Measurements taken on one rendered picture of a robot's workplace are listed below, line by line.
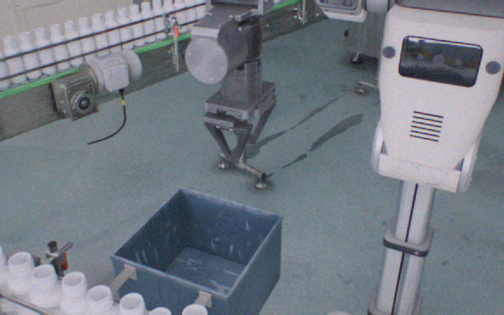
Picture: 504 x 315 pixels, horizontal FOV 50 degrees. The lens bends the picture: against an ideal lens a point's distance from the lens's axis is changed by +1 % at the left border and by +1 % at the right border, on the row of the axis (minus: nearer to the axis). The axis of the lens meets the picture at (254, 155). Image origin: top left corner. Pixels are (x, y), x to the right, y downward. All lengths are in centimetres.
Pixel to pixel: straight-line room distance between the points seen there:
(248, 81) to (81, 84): 144
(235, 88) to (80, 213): 243
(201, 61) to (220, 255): 101
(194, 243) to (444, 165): 77
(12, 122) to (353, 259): 164
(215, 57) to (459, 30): 56
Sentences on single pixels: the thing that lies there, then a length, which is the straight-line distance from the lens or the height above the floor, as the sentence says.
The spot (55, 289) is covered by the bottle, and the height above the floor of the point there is 113.
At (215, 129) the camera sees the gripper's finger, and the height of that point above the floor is 145.
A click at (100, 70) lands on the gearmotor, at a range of 214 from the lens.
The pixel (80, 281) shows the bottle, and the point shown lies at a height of 115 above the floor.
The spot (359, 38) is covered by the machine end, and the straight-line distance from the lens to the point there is 478.
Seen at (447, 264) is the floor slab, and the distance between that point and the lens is 281.
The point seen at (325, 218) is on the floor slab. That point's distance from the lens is 295.
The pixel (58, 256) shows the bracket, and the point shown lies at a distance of 115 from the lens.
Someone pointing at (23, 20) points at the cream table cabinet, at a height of 51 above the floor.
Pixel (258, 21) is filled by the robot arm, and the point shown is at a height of 160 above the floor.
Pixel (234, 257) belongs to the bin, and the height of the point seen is 75.
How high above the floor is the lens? 181
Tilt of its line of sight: 32 degrees down
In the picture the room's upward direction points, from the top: straight up
